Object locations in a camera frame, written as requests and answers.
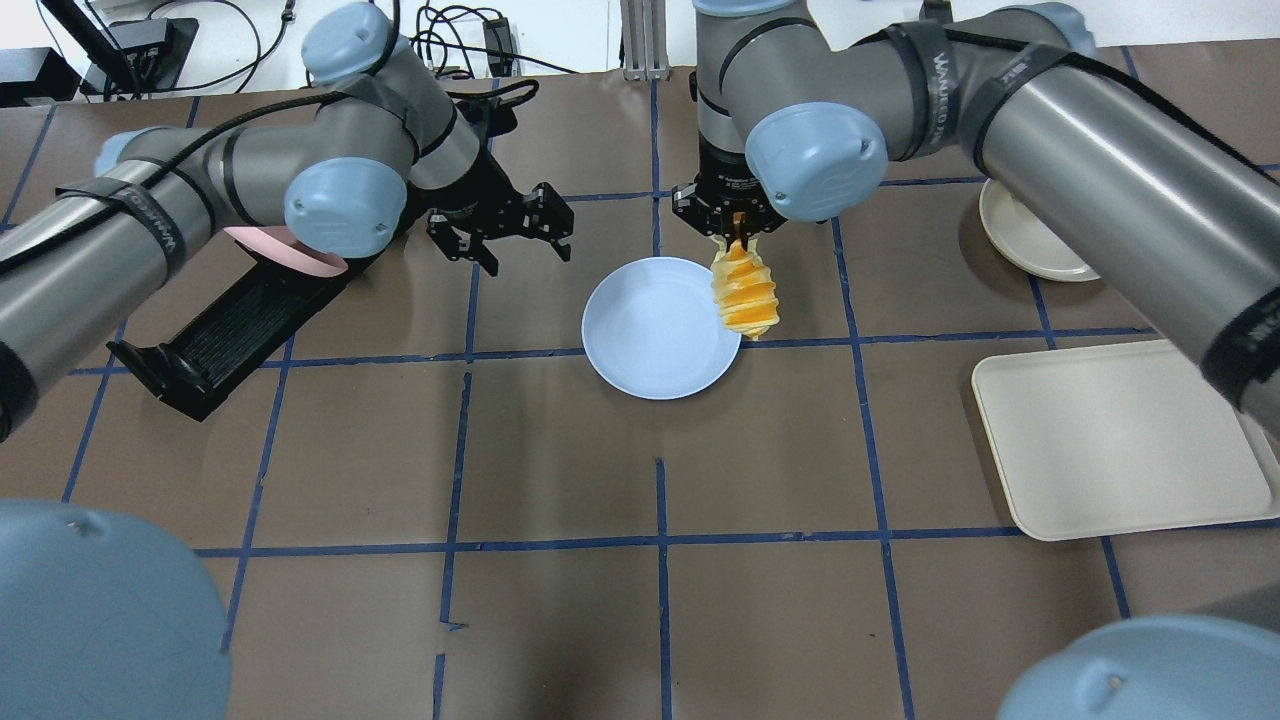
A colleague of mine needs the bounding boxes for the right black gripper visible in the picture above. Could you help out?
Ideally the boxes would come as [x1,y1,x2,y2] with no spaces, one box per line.
[672,140,787,251]

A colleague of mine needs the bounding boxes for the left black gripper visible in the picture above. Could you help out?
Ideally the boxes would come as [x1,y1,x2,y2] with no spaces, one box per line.
[428,182,575,277]

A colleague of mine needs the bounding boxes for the orange striped bread roll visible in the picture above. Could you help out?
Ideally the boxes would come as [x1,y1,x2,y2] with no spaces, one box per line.
[710,238,780,340]

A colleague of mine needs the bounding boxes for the light blue plate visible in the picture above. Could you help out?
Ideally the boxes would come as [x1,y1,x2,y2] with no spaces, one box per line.
[580,258,741,401]

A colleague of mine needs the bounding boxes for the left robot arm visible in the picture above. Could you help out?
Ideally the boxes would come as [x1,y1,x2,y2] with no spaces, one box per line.
[1,3,573,437]

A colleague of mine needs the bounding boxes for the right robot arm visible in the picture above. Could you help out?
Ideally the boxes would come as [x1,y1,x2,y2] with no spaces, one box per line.
[673,1,1279,434]

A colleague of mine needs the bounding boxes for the pink plate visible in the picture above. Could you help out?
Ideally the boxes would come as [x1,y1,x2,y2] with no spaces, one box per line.
[224,225,349,278]

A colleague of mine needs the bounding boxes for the cream shallow bowl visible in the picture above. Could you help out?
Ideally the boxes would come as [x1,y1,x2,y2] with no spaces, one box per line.
[978,179,1100,283]

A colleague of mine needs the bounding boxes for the black dish rack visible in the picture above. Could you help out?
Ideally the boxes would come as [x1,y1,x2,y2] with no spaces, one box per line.
[106,252,374,421]

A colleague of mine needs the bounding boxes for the cream rectangular tray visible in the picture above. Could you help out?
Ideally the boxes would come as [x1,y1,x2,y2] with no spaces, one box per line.
[970,340,1277,541]

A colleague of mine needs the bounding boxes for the aluminium frame post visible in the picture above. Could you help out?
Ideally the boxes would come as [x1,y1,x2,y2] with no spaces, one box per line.
[620,0,671,82]

